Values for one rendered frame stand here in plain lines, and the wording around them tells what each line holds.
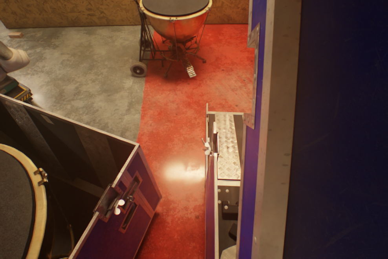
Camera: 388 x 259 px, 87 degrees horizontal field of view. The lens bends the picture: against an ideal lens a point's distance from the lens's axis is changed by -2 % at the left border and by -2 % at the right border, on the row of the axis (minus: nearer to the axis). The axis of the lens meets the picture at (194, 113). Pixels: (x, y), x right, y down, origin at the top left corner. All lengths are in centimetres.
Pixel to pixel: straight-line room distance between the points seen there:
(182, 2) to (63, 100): 165
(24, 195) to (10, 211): 6
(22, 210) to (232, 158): 139
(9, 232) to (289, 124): 94
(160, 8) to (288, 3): 198
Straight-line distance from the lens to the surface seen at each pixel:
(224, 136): 198
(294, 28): 23
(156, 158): 198
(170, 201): 184
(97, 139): 111
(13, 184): 108
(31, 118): 143
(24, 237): 97
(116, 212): 94
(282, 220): 25
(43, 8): 398
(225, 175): 173
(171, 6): 220
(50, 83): 304
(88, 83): 280
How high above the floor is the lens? 177
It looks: 53 degrees down
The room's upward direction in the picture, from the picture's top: straight up
